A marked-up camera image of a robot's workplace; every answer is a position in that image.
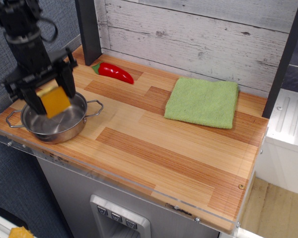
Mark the dark grey post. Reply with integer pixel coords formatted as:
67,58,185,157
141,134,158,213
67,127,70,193
262,9,298,119
75,0,102,66

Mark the silver cabinet with dispenser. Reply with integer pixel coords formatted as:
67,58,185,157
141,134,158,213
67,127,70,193
36,157,221,238

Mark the yellow cube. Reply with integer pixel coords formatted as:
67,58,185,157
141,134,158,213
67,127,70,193
37,86,71,119

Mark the dark grey left post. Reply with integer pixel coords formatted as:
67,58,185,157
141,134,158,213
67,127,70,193
75,0,102,66

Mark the green towel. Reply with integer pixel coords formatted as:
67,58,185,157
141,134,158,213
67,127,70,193
164,77,239,129

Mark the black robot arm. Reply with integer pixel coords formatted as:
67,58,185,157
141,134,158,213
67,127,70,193
0,0,77,118

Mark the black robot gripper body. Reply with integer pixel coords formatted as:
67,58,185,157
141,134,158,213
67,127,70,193
0,37,77,101

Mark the clear acrylic table guard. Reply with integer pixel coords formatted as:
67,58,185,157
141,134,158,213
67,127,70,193
0,125,269,235

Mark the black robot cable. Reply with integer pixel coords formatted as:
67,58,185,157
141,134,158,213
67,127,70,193
38,16,59,42

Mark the stainless steel pot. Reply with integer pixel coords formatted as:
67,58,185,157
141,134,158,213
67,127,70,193
5,92,104,144

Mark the dark grey right post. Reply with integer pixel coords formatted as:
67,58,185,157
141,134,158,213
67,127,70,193
262,9,298,119

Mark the yellow black object bottom left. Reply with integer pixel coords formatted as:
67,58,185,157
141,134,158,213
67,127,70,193
8,227,34,238

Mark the white toy sink unit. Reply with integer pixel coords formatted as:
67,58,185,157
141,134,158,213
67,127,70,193
254,34,298,198

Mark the red toy chili pepper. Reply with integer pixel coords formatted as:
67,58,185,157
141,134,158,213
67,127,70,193
92,62,134,84

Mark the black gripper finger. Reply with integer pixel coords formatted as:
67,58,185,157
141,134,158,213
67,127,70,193
21,88,46,115
56,63,76,98

